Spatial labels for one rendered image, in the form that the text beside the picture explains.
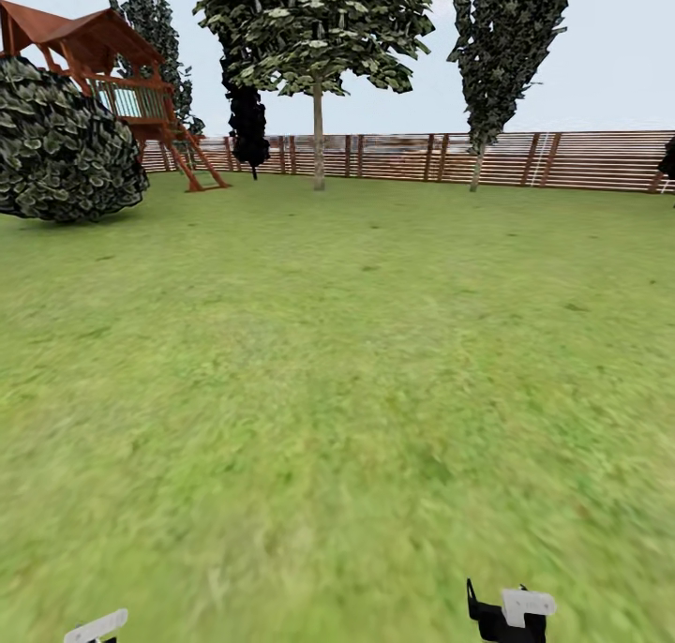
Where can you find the bush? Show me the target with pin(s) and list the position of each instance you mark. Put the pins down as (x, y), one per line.
(62, 155)

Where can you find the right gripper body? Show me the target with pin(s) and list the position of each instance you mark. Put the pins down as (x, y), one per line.
(493, 626)

